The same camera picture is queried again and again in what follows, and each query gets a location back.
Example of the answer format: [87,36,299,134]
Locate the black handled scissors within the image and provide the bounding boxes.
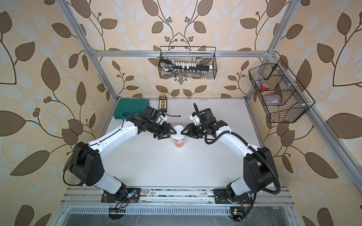
[158,59,177,72]

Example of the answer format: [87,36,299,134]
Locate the black wire basket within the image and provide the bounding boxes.
[248,59,315,123]
[158,45,218,80]

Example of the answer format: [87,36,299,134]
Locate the red item in basket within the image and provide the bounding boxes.
[260,82,271,91]

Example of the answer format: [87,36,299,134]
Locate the black corrugated cable conduit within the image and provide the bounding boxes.
[193,103,281,195]

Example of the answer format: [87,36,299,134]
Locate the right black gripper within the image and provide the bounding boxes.
[181,123,208,138]

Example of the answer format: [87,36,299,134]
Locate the printed paper milk tea cup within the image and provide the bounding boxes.
[173,139,184,148]

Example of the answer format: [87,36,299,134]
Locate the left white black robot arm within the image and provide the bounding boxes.
[66,106,177,195]

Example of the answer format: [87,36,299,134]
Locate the round translucent leak-proof paper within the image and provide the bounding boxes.
[172,133,185,140]

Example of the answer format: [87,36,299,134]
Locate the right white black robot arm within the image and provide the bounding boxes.
[181,104,281,203]

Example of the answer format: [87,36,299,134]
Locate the green plastic tool case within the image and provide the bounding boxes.
[113,98,150,120]

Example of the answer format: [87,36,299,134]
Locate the white black connector strip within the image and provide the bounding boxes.
[174,62,214,71]

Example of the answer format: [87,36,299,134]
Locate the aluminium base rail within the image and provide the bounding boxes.
[52,186,301,226]

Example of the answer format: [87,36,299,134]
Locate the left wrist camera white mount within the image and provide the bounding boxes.
[155,113,168,125]

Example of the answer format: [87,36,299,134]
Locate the white plastic cup lid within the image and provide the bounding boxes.
[173,125,184,134]

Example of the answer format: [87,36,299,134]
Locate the black yellow charging board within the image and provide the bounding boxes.
[158,94,167,113]

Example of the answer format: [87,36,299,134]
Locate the back black wire basket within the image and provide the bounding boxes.
[158,45,218,80]

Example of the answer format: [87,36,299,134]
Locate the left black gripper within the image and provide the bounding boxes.
[146,121,177,138]

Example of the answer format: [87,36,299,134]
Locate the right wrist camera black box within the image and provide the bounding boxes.
[199,108,217,125]

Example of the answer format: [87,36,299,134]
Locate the aluminium frame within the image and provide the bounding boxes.
[56,1,362,191]

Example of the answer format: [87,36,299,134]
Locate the clear plastic bag in basket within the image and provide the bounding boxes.
[264,93,282,106]

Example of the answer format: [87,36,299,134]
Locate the right black wire basket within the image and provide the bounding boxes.
[248,59,315,123]

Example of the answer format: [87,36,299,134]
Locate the left arm base wiring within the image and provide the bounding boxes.
[108,189,140,220]

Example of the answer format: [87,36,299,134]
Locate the right arm base wiring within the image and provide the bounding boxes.
[229,192,257,222]

